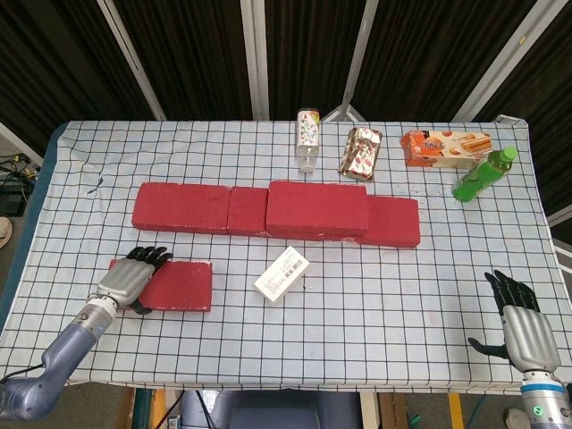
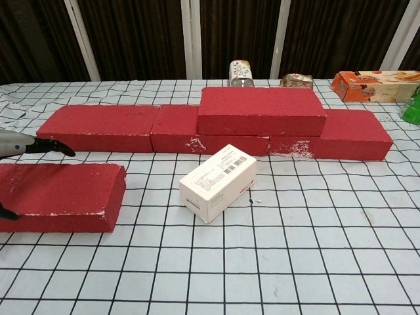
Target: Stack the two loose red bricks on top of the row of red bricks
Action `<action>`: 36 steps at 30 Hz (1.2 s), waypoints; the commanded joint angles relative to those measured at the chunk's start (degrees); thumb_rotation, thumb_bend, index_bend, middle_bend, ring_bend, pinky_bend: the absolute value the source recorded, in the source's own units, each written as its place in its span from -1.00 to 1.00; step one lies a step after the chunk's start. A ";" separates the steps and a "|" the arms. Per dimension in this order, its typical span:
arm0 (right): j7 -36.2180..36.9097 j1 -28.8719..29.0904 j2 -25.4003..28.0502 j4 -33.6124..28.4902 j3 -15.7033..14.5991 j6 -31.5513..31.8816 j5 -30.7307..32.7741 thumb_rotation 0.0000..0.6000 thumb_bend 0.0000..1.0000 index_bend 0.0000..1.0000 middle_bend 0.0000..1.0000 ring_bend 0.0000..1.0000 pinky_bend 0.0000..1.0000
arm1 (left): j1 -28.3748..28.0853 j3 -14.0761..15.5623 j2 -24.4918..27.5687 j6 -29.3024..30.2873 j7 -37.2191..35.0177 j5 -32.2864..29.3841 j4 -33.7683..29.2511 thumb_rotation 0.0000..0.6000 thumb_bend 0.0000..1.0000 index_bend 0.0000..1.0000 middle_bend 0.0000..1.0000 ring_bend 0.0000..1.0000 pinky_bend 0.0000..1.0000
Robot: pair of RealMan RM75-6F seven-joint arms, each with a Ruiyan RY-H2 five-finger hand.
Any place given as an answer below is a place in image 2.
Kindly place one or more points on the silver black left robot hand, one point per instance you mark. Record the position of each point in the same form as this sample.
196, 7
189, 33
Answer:
16, 144

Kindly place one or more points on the red foam brick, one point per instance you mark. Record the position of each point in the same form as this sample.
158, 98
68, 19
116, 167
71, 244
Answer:
177, 131
62, 193
262, 111
98, 126
354, 138

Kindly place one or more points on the white cardboard box with barcode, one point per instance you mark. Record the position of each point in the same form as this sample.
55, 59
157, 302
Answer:
216, 183

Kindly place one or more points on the white black checkered tablecloth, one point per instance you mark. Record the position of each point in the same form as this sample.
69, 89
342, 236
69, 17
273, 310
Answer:
210, 262

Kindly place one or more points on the clear bottle with patterned label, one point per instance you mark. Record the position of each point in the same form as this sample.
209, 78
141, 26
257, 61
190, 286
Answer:
241, 73

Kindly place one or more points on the gold foil snack pack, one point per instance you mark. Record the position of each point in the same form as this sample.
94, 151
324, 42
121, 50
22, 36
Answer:
297, 81

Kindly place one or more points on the orange biscuit box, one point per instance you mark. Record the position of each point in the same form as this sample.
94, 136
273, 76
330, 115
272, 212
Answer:
370, 85

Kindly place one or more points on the green drink bottle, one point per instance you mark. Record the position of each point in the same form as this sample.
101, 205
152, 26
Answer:
411, 110

